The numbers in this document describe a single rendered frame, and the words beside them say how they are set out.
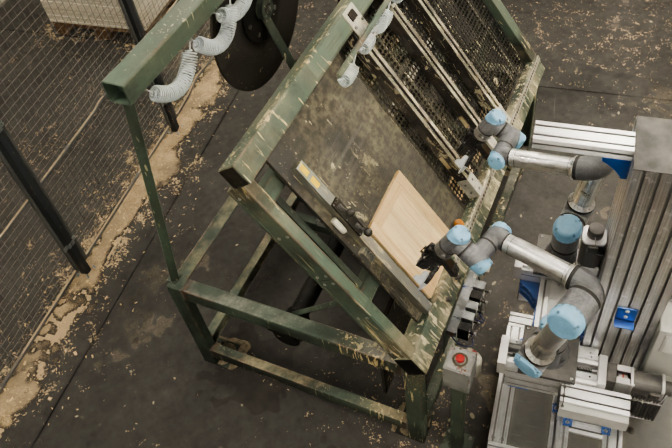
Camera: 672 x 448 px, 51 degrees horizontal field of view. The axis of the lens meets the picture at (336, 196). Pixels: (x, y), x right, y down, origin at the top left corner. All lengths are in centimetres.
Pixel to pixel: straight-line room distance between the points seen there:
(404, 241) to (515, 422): 114
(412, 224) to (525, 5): 362
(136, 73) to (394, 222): 132
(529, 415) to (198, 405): 182
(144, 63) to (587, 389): 213
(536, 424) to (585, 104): 267
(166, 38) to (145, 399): 234
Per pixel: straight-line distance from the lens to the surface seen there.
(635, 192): 245
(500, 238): 265
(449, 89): 369
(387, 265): 312
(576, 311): 245
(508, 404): 387
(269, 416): 415
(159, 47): 274
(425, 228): 339
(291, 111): 282
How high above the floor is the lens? 371
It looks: 48 degrees down
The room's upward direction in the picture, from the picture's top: 10 degrees counter-clockwise
